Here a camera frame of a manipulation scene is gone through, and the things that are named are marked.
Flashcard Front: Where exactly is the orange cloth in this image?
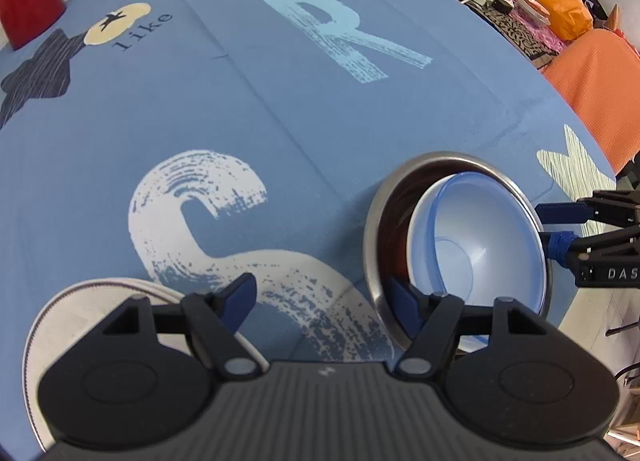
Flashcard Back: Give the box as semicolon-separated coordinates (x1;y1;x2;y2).
542;28;639;173

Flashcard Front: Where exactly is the black patterned cloth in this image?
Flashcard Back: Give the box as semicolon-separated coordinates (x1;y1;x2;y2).
470;6;558;63

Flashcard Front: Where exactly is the stainless steel bowl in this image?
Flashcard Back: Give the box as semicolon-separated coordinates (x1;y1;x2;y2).
362;151;544;351

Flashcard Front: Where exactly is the blue plastic bowl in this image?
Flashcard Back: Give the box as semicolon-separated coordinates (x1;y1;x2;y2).
406;171;546;355

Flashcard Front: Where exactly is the white rimmed deep plate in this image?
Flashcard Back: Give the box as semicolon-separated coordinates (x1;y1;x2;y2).
20;277;271;453

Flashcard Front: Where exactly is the blue printed tablecloth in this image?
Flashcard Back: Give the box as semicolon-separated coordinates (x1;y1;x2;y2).
1;0;614;460

